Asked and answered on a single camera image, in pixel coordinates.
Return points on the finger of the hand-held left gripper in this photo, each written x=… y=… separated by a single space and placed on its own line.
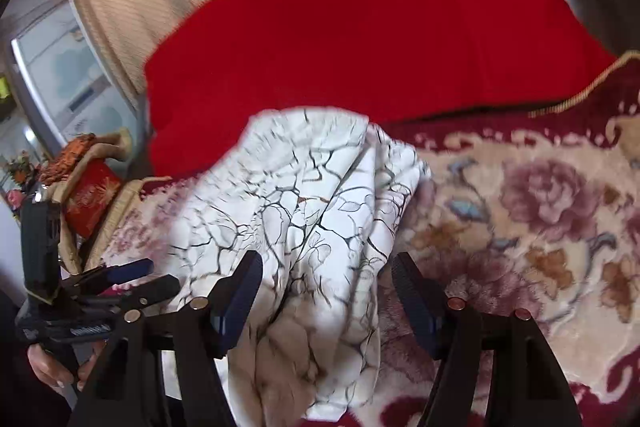
x=127 y=271
x=155 y=291

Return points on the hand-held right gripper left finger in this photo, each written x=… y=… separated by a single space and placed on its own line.
x=240 y=302

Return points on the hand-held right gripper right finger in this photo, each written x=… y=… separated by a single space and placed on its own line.
x=415 y=302

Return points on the white black-patterned coat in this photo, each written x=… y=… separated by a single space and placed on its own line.
x=300 y=217

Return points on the person's left hand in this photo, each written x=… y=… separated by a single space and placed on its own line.
x=47 y=364

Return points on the red cushion on chair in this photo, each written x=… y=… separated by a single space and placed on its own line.
x=92 y=197

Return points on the flower decoration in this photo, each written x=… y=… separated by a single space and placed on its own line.
x=21 y=169

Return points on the orange black patterned cloth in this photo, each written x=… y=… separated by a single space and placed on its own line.
x=67 y=157

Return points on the floral plush blanket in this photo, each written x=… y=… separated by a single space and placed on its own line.
x=525 y=232

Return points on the standing air conditioner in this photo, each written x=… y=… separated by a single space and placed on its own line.
x=65 y=72

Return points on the red sofa cover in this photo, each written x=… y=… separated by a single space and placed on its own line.
x=375 y=47

